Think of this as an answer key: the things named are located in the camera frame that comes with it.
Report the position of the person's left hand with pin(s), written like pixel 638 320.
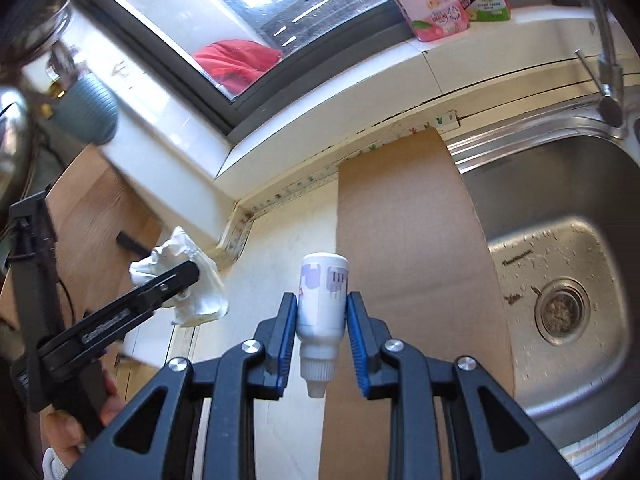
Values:
pixel 60 432

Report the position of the wooden cutting board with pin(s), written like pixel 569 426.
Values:
pixel 90 200

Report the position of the steel faucet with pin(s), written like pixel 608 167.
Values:
pixel 607 70

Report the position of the white tissue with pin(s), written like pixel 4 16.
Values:
pixel 202 302

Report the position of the red cloth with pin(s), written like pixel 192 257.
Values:
pixel 235 65

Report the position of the brown cardboard sheet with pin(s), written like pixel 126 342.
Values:
pixel 400 220

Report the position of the white bottle purple label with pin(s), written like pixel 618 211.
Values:
pixel 320 310

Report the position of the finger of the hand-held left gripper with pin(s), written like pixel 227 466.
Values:
pixel 170 285

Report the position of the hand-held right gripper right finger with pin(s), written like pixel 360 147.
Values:
pixel 357 340

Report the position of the dark window frame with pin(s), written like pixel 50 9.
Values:
pixel 240 105

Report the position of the stainless steel sink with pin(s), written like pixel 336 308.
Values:
pixel 525 200

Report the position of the pink detergent pouch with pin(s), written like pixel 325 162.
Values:
pixel 425 0

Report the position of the grey-blue utensil holder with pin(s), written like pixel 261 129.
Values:
pixel 85 110

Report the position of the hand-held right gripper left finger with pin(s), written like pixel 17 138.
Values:
pixel 287 340

